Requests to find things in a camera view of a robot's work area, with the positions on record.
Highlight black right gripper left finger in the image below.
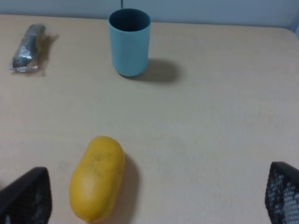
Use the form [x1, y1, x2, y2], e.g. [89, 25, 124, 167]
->
[0, 167, 52, 224]

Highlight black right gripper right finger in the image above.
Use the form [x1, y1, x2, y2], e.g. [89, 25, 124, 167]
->
[265, 161, 299, 224]

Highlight light blue plastic cup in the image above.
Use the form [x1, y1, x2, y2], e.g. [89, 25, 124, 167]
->
[108, 8, 151, 77]

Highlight yellow mango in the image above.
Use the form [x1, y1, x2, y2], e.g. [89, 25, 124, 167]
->
[69, 136, 125, 223]

